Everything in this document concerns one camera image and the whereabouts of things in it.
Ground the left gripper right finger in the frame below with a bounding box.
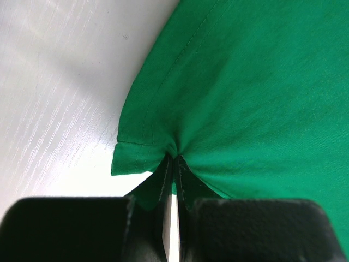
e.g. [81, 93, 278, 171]
[174, 156, 333, 261]

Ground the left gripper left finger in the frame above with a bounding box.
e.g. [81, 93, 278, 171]
[1, 156, 173, 261]

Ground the green t shirt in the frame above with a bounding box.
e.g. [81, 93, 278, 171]
[110, 0, 349, 211]

